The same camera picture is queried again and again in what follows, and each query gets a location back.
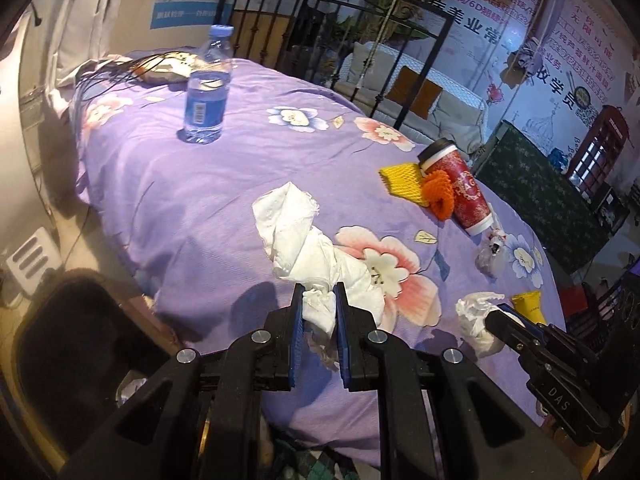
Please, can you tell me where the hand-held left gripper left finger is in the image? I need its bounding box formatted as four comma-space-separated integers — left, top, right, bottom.
60, 284, 306, 480

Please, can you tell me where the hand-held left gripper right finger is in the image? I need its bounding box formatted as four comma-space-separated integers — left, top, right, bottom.
334, 282, 586, 480

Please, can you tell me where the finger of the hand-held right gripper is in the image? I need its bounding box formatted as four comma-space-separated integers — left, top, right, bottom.
497, 302, 556, 331
484, 310, 540, 361

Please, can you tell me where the white tissue ball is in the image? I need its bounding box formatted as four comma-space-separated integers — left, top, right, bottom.
455, 291, 507, 359

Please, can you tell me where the large white tissue paper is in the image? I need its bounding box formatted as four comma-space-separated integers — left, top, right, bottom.
251, 181, 387, 371

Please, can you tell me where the black trash bin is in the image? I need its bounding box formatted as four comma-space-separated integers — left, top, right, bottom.
12, 274, 181, 461

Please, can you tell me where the yellow snack packet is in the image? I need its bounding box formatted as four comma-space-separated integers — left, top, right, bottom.
510, 291, 549, 325

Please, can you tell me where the small clear plastic wrapper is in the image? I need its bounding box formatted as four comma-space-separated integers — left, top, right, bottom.
475, 227, 512, 277

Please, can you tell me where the person's plaid clothing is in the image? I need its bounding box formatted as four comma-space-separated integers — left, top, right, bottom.
260, 435, 381, 480

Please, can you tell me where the green floral covered table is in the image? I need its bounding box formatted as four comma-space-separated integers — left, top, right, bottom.
472, 122, 608, 268

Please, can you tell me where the red paper cup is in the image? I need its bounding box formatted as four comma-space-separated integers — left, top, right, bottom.
417, 141, 493, 237

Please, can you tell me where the orange foam fruit net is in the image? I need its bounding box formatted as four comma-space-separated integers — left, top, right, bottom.
421, 170, 458, 222

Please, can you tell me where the yellow foam fruit net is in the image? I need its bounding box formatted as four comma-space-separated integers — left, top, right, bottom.
378, 162, 431, 208

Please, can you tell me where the red phone booth cabinet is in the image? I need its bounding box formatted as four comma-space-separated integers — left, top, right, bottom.
567, 105, 630, 191

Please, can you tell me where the white wicker swing sofa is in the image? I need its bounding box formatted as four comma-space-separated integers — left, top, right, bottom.
330, 42, 488, 157

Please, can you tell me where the white cushion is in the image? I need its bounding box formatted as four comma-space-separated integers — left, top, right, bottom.
345, 42, 396, 92
432, 95, 484, 154

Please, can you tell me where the orange cushion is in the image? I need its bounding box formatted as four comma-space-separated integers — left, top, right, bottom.
387, 67, 443, 121

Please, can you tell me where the purple folded umbrella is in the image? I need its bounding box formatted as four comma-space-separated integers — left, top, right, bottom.
515, 0, 567, 81

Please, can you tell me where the clear water bottle blue label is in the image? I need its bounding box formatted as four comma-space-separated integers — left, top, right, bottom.
182, 25, 235, 145

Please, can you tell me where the white patterned pouch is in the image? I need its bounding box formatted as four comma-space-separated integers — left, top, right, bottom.
135, 50, 211, 86

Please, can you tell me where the white curved machine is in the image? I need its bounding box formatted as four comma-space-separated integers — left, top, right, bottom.
0, 55, 90, 311

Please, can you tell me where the black metal bed headboard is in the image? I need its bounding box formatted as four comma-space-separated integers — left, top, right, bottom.
220, 0, 456, 131

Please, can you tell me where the large printed wall poster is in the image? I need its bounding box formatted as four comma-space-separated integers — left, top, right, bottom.
430, 0, 640, 161

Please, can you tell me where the black cable tangle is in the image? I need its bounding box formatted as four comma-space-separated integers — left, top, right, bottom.
75, 50, 201, 93

